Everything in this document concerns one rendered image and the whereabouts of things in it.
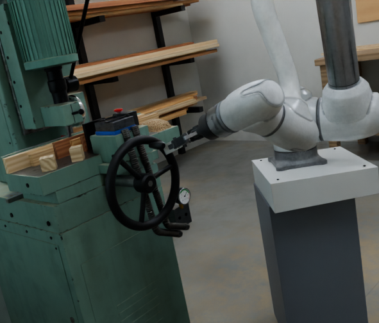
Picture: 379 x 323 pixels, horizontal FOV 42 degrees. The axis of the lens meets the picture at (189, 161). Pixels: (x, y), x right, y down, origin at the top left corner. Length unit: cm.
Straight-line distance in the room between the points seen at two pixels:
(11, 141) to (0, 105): 13
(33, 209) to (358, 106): 109
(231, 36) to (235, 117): 409
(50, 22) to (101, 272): 81
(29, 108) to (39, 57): 21
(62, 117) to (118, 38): 328
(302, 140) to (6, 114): 103
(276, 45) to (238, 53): 388
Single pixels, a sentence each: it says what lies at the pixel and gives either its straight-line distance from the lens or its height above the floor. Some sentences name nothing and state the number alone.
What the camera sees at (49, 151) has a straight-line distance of 169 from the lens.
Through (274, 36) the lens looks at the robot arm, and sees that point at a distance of 141.
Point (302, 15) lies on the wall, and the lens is 484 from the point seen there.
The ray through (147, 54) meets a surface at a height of 111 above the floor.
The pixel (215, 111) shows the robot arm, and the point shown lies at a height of 101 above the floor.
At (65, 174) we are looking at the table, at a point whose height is 88.
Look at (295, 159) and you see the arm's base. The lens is 178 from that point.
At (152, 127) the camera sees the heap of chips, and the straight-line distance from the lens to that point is 182.
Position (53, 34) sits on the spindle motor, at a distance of 165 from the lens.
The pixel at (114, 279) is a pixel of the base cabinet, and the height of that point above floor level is 48.
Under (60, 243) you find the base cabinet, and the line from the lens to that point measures 158.
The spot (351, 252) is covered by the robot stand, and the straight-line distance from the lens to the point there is 188.
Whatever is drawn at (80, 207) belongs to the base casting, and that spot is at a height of 76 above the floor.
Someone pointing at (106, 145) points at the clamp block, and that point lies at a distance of 158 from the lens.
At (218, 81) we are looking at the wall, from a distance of 549.
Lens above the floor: 121
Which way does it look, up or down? 14 degrees down
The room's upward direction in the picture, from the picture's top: 11 degrees counter-clockwise
